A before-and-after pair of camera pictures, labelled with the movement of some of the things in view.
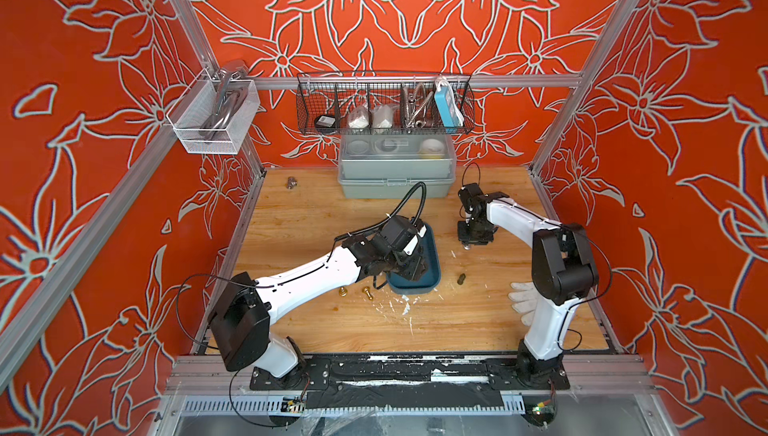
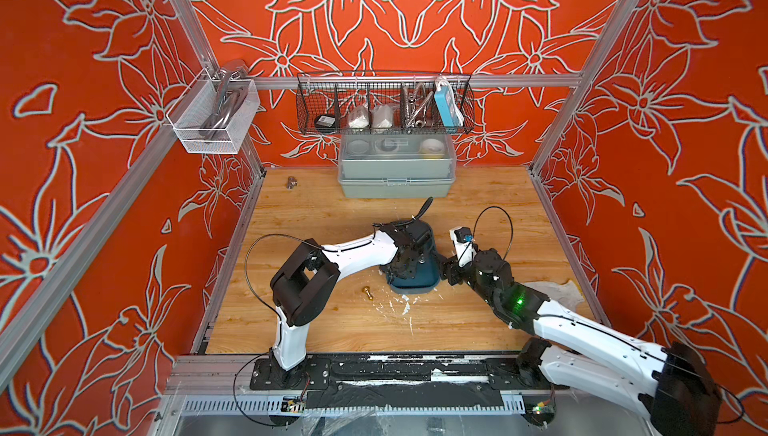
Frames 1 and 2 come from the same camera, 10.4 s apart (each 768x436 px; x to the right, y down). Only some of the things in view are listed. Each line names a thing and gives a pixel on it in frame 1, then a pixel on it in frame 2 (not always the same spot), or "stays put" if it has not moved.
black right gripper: x=485 y=238 → x=451 y=266
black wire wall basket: x=382 y=104 stays put
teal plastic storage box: x=432 y=277 stays put
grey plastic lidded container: x=386 y=166 stays put
